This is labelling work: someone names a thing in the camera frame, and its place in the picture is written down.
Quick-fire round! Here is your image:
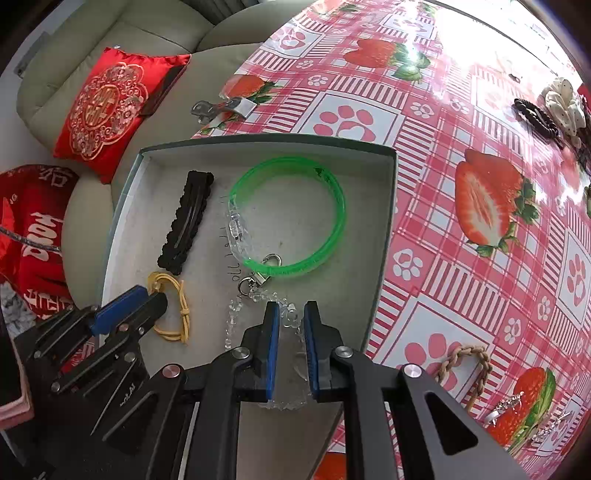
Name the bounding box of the grey cardboard box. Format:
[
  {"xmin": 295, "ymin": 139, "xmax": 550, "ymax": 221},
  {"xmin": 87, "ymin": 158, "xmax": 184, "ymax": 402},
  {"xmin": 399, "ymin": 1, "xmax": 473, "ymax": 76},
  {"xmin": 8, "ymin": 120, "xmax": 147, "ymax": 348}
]
[{"xmin": 99, "ymin": 142, "xmax": 399, "ymax": 462}]

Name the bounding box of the grey-green leather sofa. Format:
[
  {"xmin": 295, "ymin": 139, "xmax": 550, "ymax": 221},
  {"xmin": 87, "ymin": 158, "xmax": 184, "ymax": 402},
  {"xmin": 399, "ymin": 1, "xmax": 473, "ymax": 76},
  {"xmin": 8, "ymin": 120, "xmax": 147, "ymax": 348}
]
[{"xmin": 16, "ymin": 0, "xmax": 266, "ymax": 301}]

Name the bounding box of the red embroidered cushion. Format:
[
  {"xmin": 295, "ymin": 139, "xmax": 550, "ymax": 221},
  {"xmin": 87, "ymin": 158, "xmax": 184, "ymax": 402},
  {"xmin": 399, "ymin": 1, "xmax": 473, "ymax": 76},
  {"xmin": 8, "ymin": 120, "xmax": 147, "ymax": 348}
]
[{"xmin": 53, "ymin": 46, "xmax": 192, "ymax": 185}]

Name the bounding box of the yellow cord bracelet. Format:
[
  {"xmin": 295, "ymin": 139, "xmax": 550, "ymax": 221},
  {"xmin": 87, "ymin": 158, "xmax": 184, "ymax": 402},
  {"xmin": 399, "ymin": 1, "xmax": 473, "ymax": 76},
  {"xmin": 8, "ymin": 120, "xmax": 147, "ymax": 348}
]
[{"xmin": 147, "ymin": 271, "xmax": 191, "ymax": 344}]

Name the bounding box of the braided tan rope bracelet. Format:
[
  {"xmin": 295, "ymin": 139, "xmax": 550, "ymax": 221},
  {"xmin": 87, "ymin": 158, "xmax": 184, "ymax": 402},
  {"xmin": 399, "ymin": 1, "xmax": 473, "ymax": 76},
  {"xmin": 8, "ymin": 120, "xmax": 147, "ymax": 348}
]
[{"xmin": 436, "ymin": 344, "xmax": 492, "ymax": 411}]

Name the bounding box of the black scalloped hair clip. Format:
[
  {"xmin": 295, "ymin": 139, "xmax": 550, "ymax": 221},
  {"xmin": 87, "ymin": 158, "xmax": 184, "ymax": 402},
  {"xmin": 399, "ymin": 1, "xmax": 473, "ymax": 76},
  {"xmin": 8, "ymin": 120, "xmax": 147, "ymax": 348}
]
[{"xmin": 157, "ymin": 171, "xmax": 215, "ymax": 277}]

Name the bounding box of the clear crystal bead bracelet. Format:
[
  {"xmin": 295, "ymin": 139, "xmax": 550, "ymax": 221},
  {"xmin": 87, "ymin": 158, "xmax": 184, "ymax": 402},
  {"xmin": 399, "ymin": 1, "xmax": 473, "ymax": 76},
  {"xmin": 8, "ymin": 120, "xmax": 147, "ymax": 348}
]
[{"xmin": 224, "ymin": 253, "xmax": 308, "ymax": 411}]

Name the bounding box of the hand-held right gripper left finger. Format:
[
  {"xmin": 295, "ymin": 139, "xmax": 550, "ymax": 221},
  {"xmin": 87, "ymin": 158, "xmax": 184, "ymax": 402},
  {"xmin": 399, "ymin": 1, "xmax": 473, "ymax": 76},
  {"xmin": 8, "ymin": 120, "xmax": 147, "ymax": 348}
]
[{"xmin": 46, "ymin": 301, "xmax": 281, "ymax": 480}]

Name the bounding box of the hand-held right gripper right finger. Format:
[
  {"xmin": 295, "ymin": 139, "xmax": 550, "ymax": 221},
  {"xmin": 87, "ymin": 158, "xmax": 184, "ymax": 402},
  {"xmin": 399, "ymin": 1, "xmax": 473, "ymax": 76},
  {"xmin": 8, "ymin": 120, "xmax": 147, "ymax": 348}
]
[{"xmin": 304, "ymin": 301, "xmax": 529, "ymax": 480}]

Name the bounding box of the metal tablecloth clamp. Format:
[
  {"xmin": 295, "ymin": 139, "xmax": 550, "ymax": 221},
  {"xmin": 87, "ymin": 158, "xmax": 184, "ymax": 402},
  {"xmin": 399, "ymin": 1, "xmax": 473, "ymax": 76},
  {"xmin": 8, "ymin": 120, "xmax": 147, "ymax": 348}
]
[{"xmin": 191, "ymin": 97, "xmax": 257, "ymax": 126}]

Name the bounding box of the green translucent bracelet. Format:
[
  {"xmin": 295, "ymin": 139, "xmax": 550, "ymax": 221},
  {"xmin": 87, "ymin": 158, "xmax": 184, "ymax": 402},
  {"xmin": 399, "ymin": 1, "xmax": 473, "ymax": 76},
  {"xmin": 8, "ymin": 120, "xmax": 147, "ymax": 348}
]
[{"xmin": 221, "ymin": 157, "xmax": 347, "ymax": 282}]

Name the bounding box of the grey pleated curtain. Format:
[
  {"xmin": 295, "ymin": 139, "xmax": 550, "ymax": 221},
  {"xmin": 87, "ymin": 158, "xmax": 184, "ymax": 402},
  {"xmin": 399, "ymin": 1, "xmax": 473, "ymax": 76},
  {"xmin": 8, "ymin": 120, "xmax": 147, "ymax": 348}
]
[{"xmin": 203, "ymin": 0, "xmax": 243, "ymax": 24}]

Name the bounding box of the red printed bag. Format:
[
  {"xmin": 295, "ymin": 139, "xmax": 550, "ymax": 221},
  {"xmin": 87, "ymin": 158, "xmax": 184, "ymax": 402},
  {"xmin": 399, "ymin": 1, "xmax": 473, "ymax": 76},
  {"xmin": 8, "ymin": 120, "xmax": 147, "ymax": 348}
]
[{"xmin": 0, "ymin": 164, "xmax": 81, "ymax": 321}]

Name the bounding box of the person's left hand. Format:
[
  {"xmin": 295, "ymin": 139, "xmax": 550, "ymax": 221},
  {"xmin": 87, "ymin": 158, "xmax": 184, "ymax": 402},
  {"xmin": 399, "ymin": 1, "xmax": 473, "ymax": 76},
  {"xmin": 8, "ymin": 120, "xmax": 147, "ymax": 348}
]
[{"xmin": 0, "ymin": 397, "xmax": 36, "ymax": 433}]

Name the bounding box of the dark smartphone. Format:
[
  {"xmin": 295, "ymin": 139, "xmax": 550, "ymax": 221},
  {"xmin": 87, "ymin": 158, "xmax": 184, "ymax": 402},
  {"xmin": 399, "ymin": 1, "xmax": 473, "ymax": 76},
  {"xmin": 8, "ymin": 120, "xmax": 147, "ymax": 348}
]
[{"xmin": 137, "ymin": 64, "xmax": 186, "ymax": 117}]

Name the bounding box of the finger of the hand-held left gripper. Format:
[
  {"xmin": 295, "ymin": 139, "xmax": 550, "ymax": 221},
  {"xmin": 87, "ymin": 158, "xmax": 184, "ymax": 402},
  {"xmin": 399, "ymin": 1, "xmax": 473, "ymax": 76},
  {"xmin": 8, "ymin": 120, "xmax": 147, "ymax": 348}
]
[
  {"xmin": 48, "ymin": 292, "xmax": 168, "ymax": 432},
  {"xmin": 25, "ymin": 285, "xmax": 149, "ymax": 361}
]

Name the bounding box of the strawberry printed red tablecloth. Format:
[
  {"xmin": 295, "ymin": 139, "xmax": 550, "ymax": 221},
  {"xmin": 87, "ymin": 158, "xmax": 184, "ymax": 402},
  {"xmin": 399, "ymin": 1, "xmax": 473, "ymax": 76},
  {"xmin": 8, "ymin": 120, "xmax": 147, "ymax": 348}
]
[{"xmin": 191, "ymin": 0, "xmax": 591, "ymax": 480}]

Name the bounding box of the white dotted scrunchie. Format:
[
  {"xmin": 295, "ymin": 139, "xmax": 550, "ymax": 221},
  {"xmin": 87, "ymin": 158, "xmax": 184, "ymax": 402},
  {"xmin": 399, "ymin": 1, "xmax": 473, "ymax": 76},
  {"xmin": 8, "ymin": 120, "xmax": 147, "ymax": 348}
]
[{"xmin": 542, "ymin": 76, "xmax": 587, "ymax": 148}]

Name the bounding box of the braided grey cord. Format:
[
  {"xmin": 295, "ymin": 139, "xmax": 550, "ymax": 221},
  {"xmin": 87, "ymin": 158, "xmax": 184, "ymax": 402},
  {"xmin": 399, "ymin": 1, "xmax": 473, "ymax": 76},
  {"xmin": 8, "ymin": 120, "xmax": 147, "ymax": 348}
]
[{"xmin": 0, "ymin": 225, "xmax": 62, "ymax": 254}]

